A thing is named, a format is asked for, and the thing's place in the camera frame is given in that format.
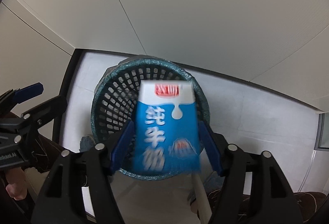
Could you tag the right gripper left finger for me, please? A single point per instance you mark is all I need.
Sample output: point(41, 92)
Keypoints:
point(60, 199)

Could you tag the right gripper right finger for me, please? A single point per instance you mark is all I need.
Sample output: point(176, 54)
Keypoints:
point(271, 198)

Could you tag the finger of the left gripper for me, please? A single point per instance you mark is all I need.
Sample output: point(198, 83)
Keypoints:
point(43, 113)
point(11, 98)

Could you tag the blue milk carton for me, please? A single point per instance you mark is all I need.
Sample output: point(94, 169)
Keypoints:
point(166, 129)

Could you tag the teal mesh trash basket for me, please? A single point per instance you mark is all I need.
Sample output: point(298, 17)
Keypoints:
point(116, 94)

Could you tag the person's left hand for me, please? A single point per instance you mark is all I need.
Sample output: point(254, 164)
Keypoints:
point(16, 187)

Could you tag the blue slipper left foot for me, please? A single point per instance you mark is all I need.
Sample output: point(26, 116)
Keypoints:
point(86, 143)

